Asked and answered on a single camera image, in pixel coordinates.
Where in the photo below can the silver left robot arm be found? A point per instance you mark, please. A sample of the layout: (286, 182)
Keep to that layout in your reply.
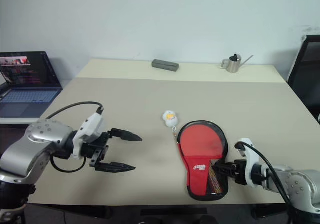
(30, 148)

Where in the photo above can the silver metal watering can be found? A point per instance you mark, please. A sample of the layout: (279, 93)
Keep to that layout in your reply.
(235, 64)

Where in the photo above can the white side desk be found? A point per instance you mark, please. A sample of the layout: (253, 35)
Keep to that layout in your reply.
(15, 120)

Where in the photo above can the red table tennis paddle case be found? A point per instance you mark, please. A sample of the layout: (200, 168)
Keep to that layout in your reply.
(197, 169)

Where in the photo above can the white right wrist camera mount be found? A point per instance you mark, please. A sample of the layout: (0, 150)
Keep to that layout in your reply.
(248, 156)

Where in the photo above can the open laptop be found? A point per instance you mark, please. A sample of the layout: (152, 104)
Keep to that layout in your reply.
(27, 93)

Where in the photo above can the grey rectangular box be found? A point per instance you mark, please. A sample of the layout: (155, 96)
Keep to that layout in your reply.
(165, 65)

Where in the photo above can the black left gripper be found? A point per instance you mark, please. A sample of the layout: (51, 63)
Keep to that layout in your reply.
(96, 150)

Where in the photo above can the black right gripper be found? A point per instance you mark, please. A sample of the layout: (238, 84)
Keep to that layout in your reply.
(240, 171)

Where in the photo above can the black office chair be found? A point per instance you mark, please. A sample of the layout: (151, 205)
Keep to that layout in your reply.
(306, 78)

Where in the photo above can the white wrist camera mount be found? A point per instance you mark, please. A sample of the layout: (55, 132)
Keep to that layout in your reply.
(248, 156)
(90, 128)

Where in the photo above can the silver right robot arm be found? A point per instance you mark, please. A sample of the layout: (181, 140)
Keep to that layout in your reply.
(300, 184)

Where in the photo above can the red table tennis paddle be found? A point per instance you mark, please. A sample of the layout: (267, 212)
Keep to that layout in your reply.
(200, 141)

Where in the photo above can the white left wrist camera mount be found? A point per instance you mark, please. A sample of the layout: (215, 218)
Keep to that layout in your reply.
(90, 128)

